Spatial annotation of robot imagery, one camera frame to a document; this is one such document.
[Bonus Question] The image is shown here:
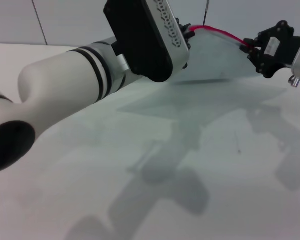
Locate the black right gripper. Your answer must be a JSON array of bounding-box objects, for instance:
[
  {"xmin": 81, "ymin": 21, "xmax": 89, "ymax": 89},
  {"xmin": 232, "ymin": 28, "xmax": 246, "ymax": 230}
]
[{"xmin": 240, "ymin": 20, "xmax": 300, "ymax": 79}]

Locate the clear document bag red zipper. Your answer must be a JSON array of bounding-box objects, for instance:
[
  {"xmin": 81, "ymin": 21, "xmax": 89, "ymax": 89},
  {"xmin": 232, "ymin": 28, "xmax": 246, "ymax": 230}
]
[{"xmin": 169, "ymin": 24, "xmax": 264, "ymax": 85}]

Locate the thin black hanging cable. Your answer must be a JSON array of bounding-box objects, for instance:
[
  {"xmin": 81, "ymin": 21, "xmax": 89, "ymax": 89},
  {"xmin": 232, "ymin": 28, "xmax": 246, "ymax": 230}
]
[{"xmin": 201, "ymin": 0, "xmax": 211, "ymax": 27}]

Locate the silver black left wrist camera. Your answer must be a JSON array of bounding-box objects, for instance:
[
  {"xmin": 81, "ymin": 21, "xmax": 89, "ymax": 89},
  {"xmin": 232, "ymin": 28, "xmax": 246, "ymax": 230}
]
[{"xmin": 103, "ymin": 0, "xmax": 190, "ymax": 83}]

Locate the silver cable connector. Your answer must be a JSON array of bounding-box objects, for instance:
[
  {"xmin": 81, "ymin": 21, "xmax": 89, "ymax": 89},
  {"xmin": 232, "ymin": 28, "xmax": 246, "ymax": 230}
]
[{"xmin": 288, "ymin": 75, "xmax": 300, "ymax": 88}]

